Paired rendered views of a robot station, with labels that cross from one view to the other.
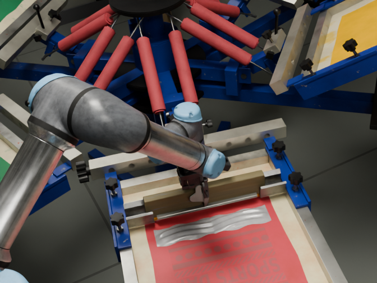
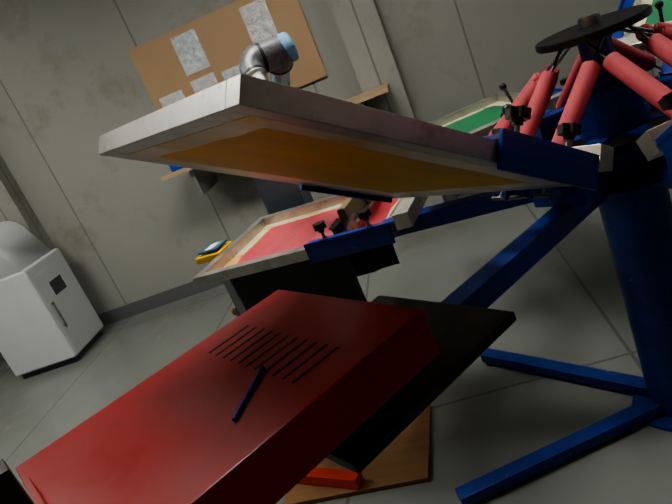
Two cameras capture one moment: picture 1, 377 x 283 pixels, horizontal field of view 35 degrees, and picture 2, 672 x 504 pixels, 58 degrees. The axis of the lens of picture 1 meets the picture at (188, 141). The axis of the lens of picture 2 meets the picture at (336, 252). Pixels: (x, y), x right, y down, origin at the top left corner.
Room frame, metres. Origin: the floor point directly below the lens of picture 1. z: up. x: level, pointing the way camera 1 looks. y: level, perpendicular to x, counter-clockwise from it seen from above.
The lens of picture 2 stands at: (2.40, -1.85, 1.55)
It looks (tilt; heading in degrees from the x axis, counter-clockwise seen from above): 18 degrees down; 124
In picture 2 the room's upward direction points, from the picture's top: 23 degrees counter-clockwise
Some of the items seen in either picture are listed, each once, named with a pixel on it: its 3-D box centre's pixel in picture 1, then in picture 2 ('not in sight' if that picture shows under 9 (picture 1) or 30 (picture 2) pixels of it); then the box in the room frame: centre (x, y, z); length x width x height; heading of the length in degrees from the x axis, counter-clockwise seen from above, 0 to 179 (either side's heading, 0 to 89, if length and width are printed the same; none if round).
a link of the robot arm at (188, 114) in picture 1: (188, 123); not in sight; (1.34, -0.01, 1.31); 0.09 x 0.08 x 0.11; 136
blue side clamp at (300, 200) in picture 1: (286, 178); (350, 240); (1.41, -0.30, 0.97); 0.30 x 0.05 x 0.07; 7
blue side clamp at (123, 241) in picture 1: (118, 217); not in sight; (1.34, 0.25, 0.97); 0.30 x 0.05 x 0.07; 7
